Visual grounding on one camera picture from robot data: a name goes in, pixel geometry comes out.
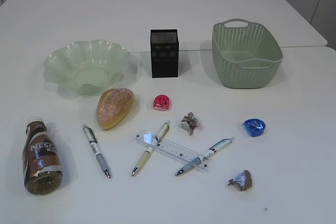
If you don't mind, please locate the colourful paper piece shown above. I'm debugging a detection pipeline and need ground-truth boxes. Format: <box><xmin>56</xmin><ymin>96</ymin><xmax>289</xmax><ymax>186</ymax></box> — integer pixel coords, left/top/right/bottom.
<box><xmin>178</xmin><ymin>112</ymin><xmax>201</xmax><ymax>135</ymax></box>

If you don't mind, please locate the sugared bread roll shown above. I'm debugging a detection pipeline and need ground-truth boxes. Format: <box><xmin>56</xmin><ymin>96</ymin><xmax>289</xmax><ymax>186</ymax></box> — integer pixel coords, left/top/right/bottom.
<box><xmin>96</xmin><ymin>88</ymin><xmax>135</xmax><ymax>130</ymax></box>

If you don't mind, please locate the grey paper piece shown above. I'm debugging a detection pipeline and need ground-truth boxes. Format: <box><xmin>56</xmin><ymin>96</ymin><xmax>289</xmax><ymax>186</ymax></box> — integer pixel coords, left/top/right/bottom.
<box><xmin>228</xmin><ymin>170</ymin><xmax>253</xmax><ymax>191</ymax></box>

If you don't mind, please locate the brown Nescafe coffee bottle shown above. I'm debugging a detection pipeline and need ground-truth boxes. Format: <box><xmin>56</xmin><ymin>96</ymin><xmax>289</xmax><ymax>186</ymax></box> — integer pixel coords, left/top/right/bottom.
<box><xmin>22</xmin><ymin>116</ymin><xmax>63</xmax><ymax>196</ymax></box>

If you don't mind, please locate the cream grip ballpoint pen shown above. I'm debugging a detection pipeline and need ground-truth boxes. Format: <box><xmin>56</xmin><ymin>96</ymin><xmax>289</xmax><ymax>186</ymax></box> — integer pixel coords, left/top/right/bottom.
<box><xmin>131</xmin><ymin>121</ymin><xmax>171</xmax><ymax>176</ymax></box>

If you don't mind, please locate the black mesh pen holder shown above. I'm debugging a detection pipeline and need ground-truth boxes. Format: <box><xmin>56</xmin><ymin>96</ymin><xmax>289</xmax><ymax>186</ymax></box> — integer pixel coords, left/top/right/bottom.
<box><xmin>150</xmin><ymin>29</ymin><xmax>179</xmax><ymax>78</ymax></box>

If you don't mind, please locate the blue grip ballpoint pen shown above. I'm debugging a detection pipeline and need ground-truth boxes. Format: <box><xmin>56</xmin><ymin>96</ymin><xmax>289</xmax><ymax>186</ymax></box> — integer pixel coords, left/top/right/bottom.
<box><xmin>175</xmin><ymin>137</ymin><xmax>235</xmax><ymax>176</ymax></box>

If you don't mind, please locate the grey grip ballpoint pen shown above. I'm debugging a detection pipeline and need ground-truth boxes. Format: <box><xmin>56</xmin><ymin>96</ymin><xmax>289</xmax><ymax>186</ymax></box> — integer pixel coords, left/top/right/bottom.
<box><xmin>82</xmin><ymin>124</ymin><xmax>112</xmax><ymax>178</ymax></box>

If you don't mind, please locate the green wavy glass plate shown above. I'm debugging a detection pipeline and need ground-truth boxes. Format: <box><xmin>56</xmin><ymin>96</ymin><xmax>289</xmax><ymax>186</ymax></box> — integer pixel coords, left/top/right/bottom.
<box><xmin>44</xmin><ymin>39</ymin><xmax>130</xmax><ymax>95</ymax></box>

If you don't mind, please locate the green woven plastic basket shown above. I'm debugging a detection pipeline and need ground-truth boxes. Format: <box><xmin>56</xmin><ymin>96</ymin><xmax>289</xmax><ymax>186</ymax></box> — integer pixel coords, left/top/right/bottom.
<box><xmin>212</xmin><ymin>19</ymin><xmax>283</xmax><ymax>89</ymax></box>

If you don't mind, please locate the clear plastic ruler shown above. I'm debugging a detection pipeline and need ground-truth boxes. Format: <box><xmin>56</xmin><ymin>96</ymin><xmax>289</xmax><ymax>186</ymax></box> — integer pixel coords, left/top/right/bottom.
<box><xmin>133</xmin><ymin>129</ymin><xmax>212</xmax><ymax>172</ymax></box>

